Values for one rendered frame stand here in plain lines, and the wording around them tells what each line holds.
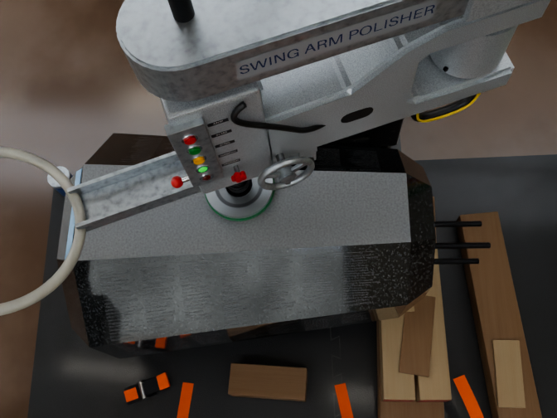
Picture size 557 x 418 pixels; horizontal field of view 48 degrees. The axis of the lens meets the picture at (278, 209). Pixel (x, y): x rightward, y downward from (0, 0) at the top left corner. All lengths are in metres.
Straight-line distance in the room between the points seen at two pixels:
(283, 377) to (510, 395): 0.86
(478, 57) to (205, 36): 0.70
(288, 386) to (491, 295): 0.89
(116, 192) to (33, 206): 1.31
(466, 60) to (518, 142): 1.49
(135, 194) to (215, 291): 0.42
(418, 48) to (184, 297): 1.07
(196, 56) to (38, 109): 2.20
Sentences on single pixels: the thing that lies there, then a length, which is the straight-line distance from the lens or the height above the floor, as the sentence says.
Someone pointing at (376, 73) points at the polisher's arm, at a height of 1.42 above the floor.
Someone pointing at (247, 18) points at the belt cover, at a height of 1.67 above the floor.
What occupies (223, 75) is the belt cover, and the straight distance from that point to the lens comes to 1.19.
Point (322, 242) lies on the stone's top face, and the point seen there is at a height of 0.80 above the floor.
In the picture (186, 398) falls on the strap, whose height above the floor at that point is 0.02.
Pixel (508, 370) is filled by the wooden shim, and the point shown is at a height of 0.12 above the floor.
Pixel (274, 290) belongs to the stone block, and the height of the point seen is 0.70.
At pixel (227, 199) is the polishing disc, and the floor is 0.85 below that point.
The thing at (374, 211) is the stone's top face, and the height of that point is 0.80.
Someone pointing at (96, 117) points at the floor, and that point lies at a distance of 3.16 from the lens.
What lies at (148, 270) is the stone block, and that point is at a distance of 1.97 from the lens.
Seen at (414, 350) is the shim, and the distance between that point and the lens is 2.42.
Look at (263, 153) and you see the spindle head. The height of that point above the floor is 1.24.
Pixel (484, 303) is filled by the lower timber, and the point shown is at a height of 0.11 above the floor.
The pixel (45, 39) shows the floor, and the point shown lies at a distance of 3.51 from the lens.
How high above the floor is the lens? 2.61
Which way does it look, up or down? 70 degrees down
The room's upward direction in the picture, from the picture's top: 10 degrees counter-clockwise
